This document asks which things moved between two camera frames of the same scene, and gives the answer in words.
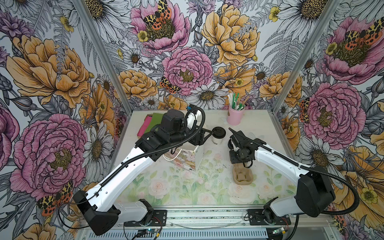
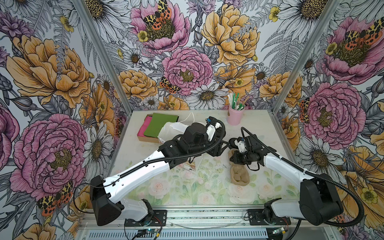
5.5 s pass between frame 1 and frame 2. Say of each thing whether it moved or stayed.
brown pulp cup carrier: moved
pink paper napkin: stayed
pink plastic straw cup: stayed
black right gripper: stayed
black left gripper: moved
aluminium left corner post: stayed
